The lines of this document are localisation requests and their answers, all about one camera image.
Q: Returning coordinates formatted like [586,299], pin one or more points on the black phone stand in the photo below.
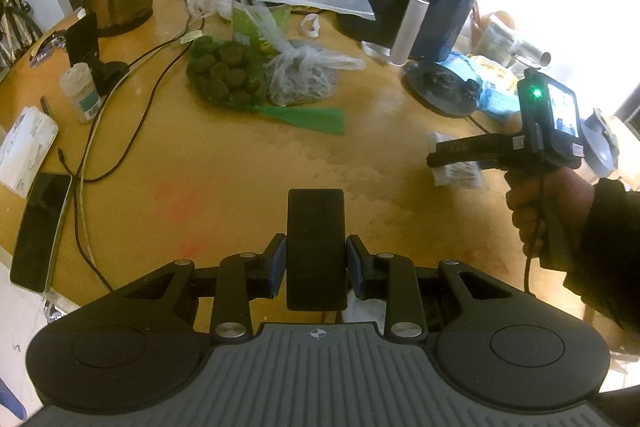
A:
[87,47]

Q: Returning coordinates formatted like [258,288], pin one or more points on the black kettle base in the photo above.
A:
[435,87]

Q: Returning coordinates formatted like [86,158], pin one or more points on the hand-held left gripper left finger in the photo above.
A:
[277,264]

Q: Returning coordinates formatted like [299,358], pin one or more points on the small white plastic bottle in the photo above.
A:
[80,94]

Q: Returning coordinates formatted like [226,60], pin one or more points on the white ribbon loop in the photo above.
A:
[310,27]

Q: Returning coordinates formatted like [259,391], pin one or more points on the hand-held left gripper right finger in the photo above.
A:
[356,267]

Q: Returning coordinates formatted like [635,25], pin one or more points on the blue plastic object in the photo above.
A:
[10,399]

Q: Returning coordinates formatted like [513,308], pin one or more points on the white paper packet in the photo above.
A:
[25,152]

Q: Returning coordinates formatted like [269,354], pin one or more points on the clear shaker bottle grey lid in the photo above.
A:
[600,147]

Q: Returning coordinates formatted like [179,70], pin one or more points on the black rectangular box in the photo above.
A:
[317,247]

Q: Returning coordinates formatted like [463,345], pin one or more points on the black smartphone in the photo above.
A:
[40,232]

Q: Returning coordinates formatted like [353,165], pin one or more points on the small blue printed packet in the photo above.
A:
[47,49]

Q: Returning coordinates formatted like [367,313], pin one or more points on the blue face mask pack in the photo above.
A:
[495,92]

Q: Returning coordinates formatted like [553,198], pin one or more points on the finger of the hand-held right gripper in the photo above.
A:
[470,146]
[450,159]

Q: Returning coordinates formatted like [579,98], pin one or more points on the plastic bag of dark seeds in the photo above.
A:
[300,79]

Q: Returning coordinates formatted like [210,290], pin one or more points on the person's right hand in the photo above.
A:
[570,202]

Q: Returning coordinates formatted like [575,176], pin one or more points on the round orange fruit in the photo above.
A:
[511,126]

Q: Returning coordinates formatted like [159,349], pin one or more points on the green net bag of fruit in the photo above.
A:
[225,72]

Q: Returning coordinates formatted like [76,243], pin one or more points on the cotton swab pack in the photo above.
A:
[457,174]

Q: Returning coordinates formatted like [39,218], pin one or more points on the silver metal cylinder tool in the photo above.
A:
[520,44]

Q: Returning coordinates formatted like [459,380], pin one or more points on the green cylindrical can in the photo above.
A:
[245,27]

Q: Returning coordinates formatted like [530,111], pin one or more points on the round wooden desktop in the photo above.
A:
[210,187]

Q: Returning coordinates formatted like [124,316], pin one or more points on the bicycle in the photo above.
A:
[17,27]

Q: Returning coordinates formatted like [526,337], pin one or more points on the person's right forearm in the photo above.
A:
[610,247]

